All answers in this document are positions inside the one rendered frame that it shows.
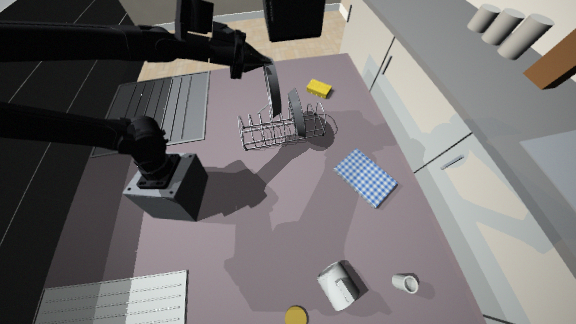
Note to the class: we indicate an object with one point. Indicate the yellow sponge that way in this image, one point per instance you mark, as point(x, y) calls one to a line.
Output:
point(318, 88)

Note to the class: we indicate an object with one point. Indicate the blue checkered towel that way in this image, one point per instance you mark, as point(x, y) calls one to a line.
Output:
point(365, 177)

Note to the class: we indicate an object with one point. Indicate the flat round gold disc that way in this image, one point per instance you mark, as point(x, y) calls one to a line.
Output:
point(295, 315)

